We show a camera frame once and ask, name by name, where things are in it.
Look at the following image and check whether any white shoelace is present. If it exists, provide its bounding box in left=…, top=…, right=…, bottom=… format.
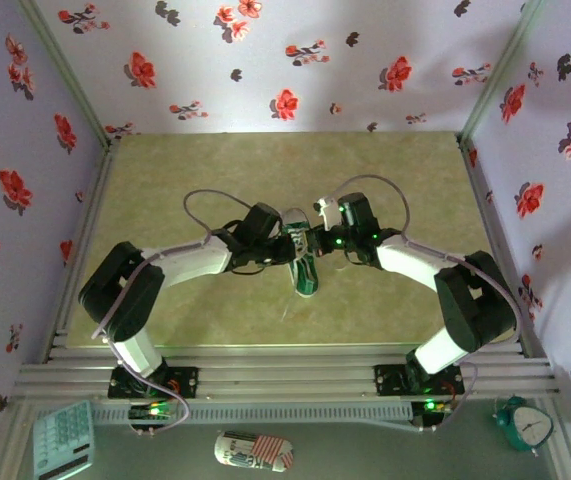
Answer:
left=279, top=227, right=316, bottom=321

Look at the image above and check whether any green canvas sneaker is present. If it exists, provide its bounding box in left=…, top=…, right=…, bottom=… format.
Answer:
left=279, top=207, right=320, bottom=300

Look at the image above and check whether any small controller circuit board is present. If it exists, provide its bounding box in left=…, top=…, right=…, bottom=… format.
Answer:
left=412, top=398, right=454, bottom=431
left=129, top=404, right=176, bottom=426

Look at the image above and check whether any teal alarm clock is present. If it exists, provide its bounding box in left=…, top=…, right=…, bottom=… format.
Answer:
left=490, top=394, right=555, bottom=457

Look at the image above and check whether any pale teal calculator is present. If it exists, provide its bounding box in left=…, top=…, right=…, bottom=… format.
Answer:
left=32, top=399, right=96, bottom=480

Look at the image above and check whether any right arm's lilac cable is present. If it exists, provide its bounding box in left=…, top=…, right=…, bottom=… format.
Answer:
left=334, top=173, right=524, bottom=434

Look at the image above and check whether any arm's lilac cable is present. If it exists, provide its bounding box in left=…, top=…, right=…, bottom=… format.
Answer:
left=89, top=188, right=256, bottom=436
left=334, top=173, right=524, bottom=434

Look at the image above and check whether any left arm's lilac cable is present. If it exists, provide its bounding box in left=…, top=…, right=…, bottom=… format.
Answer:
left=89, top=188, right=256, bottom=436

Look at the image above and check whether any aluminium base frame rail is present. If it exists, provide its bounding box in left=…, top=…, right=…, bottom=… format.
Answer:
left=14, top=342, right=561, bottom=401

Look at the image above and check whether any aluminium side rail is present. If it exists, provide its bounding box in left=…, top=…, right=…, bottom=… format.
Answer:
left=42, top=139, right=117, bottom=364
left=457, top=135, right=551, bottom=361

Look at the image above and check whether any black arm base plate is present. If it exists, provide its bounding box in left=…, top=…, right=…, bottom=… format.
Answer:
left=108, top=366, right=200, bottom=400
left=373, top=363, right=465, bottom=399

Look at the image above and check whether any grey slotted cable duct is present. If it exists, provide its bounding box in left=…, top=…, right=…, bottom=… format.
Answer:
left=92, top=402, right=414, bottom=426

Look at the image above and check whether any aluminium corner post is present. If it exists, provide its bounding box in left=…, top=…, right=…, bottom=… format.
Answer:
left=457, top=0, right=550, bottom=144
left=16, top=0, right=116, bottom=149

